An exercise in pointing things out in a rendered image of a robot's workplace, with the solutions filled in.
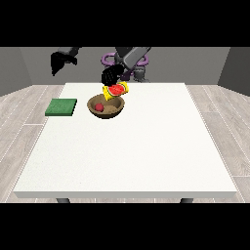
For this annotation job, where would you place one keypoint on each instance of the small red ball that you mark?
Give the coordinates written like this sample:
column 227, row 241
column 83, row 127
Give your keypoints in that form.
column 99, row 107

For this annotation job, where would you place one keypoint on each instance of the brown wooden bowl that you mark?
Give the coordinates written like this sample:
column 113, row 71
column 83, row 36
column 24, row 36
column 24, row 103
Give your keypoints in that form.
column 110, row 108

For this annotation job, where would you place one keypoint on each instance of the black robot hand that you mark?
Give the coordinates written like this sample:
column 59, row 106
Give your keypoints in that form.
column 111, row 74
column 60, row 62

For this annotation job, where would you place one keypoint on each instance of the green square pad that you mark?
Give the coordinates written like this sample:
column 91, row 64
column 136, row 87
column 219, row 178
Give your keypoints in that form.
column 61, row 107

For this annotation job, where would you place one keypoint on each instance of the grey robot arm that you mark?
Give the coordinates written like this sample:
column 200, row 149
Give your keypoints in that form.
column 134, row 57
column 68, row 50

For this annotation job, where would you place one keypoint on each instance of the yellow cup with melon print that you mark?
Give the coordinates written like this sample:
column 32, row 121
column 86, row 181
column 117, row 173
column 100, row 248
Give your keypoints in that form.
column 116, row 90

